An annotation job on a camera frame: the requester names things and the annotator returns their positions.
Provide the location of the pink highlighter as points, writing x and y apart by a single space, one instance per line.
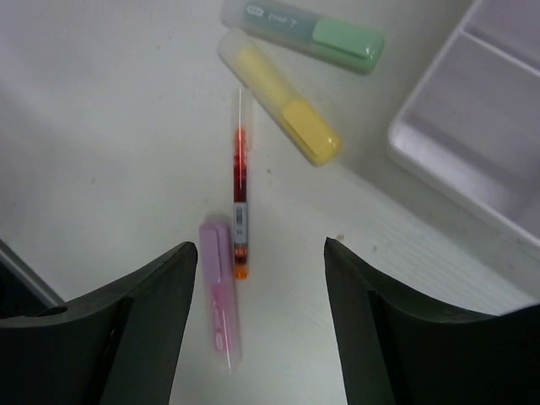
217 266

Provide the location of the yellow highlighter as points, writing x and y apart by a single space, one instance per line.
304 125

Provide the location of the white six-compartment organizer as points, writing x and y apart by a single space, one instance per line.
470 128

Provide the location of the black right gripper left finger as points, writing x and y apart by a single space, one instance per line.
118 344

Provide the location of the green highlighter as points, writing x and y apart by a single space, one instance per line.
350 46

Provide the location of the orange-red gel pen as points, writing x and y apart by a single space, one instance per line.
242 115

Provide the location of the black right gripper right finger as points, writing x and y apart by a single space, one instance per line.
399 346

